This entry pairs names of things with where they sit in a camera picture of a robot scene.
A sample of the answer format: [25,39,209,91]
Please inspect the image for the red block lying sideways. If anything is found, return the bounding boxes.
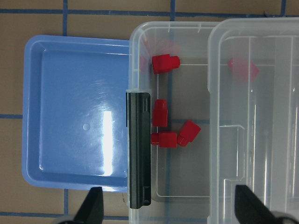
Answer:
[150,132,177,148]

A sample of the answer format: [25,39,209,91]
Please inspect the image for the black box latch handle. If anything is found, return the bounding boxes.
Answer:
[126,92,151,209]

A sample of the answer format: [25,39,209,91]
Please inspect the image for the red block far corner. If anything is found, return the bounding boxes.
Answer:
[227,58,260,82]

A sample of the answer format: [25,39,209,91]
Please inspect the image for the blue plastic tray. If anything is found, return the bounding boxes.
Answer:
[21,35,129,192]

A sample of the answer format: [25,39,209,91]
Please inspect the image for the red block box corner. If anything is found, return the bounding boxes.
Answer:
[152,54,180,74]

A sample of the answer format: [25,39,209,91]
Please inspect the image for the red block tilted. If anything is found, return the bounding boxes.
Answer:
[177,119,201,147]

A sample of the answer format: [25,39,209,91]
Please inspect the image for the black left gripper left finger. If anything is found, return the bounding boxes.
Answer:
[72,187,104,224]

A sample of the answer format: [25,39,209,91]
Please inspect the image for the clear plastic box lid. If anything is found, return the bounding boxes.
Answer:
[207,17,299,224]

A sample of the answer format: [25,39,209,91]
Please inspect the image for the clear plastic storage box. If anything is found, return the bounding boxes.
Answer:
[127,21,216,224]

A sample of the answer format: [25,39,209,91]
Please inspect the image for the red block near handle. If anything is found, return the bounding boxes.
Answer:
[152,99,168,127]

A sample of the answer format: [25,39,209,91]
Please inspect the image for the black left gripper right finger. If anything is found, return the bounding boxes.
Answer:
[234,185,276,224]

